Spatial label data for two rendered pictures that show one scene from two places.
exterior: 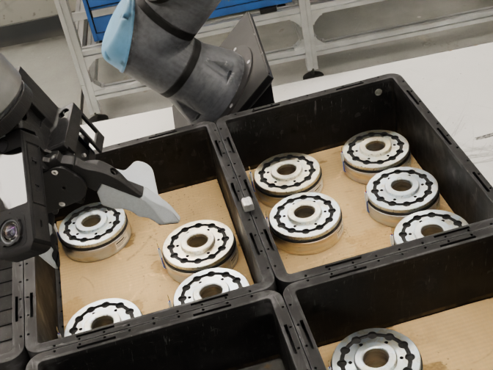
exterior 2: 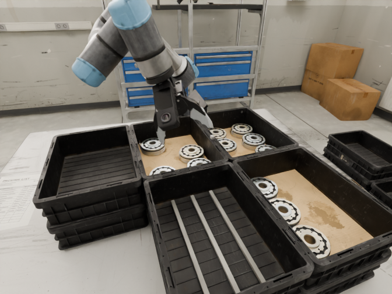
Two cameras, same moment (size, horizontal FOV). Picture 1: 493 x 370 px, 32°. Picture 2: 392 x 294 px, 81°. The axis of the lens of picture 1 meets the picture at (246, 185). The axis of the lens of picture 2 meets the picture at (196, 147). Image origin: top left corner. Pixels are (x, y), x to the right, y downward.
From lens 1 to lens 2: 0.36 m
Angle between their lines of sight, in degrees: 12
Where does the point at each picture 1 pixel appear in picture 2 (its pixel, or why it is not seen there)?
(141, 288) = (172, 164)
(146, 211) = (205, 121)
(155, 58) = not seen: hidden behind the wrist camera
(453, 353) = (283, 186)
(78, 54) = (123, 109)
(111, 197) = (195, 114)
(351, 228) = (238, 150)
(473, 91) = not seen: hidden behind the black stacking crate
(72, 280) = (146, 161)
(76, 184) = (184, 107)
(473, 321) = (286, 177)
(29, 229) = (174, 116)
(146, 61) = not seen: hidden behind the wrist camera
